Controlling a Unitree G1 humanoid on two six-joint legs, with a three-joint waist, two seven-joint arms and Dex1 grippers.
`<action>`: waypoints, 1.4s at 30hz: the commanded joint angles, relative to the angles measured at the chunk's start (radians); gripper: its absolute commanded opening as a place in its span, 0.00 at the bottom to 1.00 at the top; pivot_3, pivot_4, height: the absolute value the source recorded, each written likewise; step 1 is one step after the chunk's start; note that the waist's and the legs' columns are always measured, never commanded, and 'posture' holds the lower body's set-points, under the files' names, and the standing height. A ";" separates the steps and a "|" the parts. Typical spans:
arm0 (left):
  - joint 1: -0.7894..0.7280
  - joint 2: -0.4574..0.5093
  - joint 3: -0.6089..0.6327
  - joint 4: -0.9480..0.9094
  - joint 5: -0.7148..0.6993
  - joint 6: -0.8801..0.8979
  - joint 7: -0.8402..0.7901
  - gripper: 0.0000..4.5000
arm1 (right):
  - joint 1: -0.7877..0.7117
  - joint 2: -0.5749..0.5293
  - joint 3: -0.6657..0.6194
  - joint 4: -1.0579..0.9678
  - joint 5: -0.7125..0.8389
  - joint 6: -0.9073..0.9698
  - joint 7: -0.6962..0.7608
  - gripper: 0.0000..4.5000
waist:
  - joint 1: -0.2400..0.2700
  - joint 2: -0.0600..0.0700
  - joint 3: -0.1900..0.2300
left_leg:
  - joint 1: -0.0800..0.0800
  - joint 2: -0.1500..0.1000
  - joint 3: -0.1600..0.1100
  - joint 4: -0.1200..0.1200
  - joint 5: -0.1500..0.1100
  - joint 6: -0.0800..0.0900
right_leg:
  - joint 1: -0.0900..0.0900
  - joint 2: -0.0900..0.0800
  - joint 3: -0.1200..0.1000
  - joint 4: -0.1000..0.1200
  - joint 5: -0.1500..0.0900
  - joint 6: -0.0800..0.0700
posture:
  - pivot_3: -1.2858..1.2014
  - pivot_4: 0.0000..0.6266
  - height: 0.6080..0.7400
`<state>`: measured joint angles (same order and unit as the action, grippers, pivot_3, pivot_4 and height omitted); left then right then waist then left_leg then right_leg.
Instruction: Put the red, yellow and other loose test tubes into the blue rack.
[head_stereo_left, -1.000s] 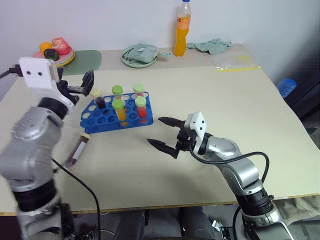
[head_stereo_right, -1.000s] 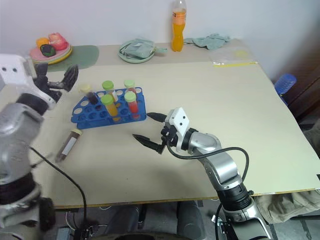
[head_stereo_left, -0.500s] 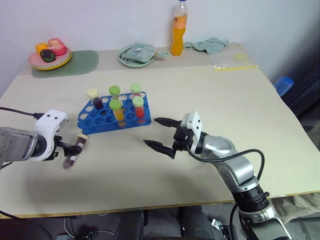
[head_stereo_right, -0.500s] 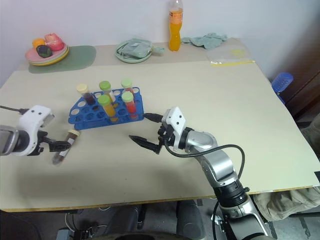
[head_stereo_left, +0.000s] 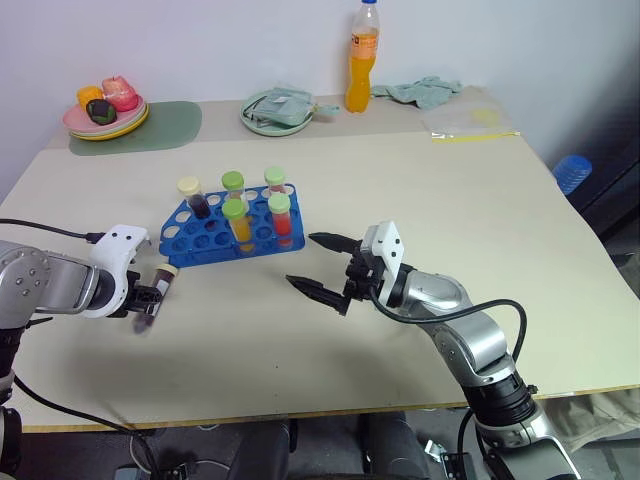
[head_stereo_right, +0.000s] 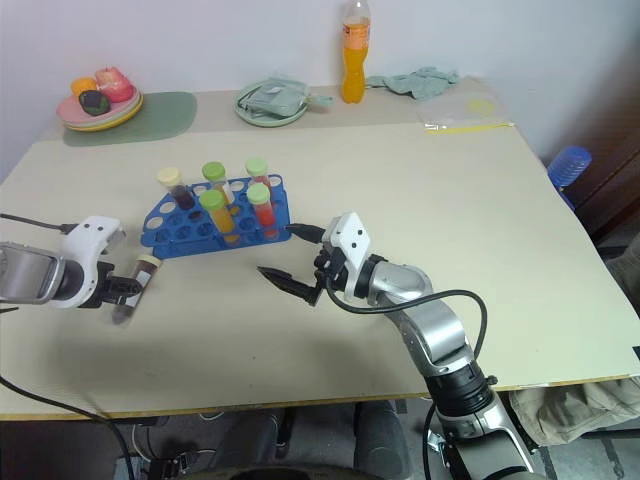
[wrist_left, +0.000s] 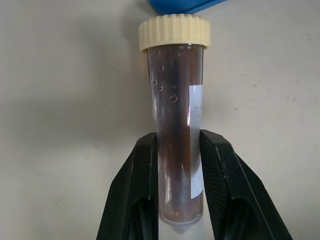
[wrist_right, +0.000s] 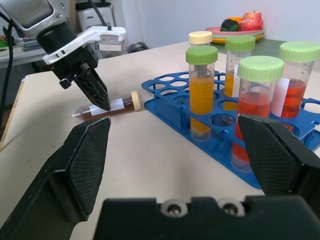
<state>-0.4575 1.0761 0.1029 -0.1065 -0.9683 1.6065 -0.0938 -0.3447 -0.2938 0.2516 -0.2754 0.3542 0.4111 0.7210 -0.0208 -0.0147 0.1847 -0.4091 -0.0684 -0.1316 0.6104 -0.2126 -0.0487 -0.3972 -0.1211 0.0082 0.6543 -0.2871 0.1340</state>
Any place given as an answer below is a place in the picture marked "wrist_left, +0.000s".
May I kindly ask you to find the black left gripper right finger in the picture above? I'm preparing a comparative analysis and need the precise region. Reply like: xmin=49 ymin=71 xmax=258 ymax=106
xmin=199 ymin=129 xmax=293 ymax=240

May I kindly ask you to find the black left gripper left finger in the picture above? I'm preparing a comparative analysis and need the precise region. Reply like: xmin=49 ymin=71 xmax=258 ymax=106
xmin=96 ymin=132 xmax=161 ymax=240

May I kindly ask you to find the yellow-capped brown test tube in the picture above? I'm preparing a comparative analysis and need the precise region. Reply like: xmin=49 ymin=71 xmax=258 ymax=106
xmin=138 ymin=13 xmax=212 ymax=228

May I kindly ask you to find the blue test tube rack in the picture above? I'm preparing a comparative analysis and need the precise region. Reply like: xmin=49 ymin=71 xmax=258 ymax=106
xmin=146 ymin=0 xmax=227 ymax=16

